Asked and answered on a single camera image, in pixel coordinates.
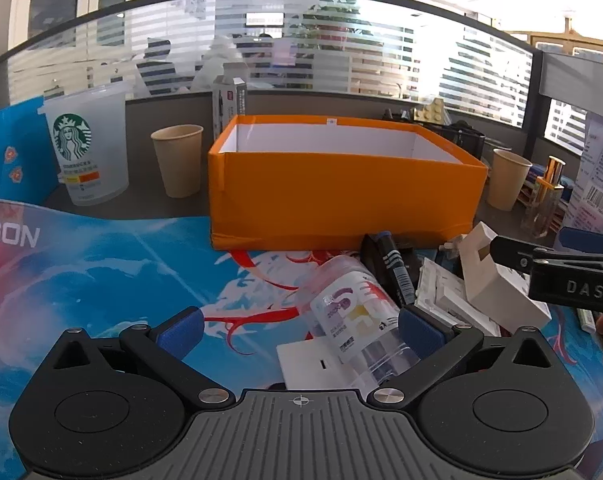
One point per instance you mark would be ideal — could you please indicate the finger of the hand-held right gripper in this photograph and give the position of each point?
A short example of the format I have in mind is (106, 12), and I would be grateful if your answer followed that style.
(511, 252)
(586, 241)

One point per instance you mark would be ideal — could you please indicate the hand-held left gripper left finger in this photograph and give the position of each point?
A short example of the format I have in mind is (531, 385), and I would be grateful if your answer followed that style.
(181, 332)

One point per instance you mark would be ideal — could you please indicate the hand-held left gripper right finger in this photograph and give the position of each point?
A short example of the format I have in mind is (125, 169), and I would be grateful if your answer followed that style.
(419, 332)

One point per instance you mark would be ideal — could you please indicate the white plastic block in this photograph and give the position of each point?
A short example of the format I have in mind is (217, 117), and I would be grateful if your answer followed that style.
(501, 290)

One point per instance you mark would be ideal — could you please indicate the black marker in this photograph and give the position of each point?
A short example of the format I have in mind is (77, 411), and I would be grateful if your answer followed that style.
(394, 265)

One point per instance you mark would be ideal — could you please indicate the clear plastic jar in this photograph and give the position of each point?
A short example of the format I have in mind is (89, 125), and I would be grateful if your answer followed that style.
(351, 305)

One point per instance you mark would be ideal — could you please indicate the black plastic box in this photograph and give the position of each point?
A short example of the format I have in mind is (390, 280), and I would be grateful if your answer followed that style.
(369, 260)

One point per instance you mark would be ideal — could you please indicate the white plastic panel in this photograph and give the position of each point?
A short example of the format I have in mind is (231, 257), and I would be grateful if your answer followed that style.
(306, 360)

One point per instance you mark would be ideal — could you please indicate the orange cardboard box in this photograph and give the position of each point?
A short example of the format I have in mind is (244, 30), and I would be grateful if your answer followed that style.
(331, 195)

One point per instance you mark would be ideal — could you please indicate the glass bottle gold cap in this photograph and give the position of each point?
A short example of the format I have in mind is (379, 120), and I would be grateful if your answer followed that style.
(544, 200)

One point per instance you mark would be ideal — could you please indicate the white packet with barcode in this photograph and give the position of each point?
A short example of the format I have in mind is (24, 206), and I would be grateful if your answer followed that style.
(599, 170)

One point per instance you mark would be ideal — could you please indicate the brown paper cup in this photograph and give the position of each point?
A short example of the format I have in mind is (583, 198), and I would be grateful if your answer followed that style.
(509, 180)
(179, 160)

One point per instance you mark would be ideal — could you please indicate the printed desk mat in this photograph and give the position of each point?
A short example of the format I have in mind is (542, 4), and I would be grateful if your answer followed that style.
(106, 280)

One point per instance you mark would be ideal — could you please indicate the black mesh desk organizer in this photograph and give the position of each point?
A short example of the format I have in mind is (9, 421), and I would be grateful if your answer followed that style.
(461, 137)

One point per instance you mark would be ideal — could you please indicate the yellow building block plate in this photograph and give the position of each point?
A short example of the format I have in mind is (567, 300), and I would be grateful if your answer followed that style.
(434, 110)

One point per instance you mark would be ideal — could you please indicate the translucent plastic cup green logo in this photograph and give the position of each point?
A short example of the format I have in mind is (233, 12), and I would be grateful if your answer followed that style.
(101, 160)

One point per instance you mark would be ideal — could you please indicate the striped glass desk partition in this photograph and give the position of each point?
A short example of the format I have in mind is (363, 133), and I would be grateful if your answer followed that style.
(406, 55)

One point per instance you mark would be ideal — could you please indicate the white grey pen carton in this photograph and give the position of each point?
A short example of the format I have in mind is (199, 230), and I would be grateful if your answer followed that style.
(229, 105)

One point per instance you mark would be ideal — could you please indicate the black office chair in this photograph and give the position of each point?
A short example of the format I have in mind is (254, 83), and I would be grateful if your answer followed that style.
(159, 67)

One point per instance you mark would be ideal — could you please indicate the green potted plant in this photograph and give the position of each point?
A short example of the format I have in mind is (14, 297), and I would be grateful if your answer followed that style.
(331, 20)

